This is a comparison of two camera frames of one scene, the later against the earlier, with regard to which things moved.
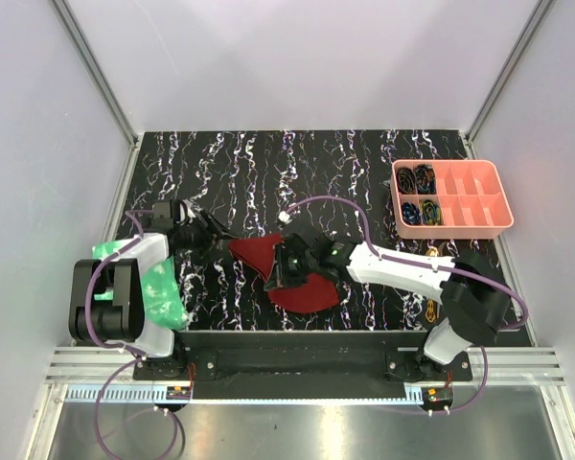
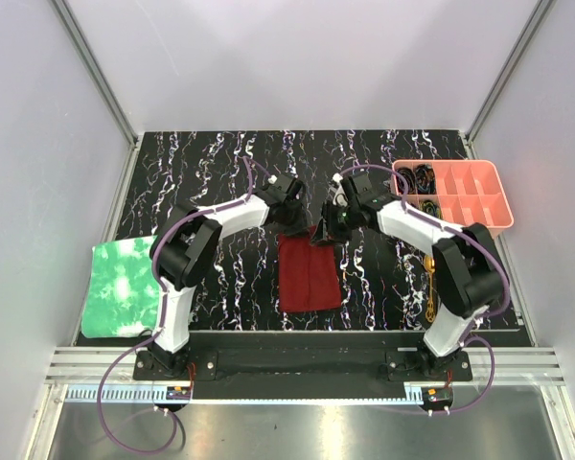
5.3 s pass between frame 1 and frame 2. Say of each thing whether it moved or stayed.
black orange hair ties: stayed
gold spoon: stayed
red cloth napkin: moved
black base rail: stayed
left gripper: moved
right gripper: moved
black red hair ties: stayed
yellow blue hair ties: stayed
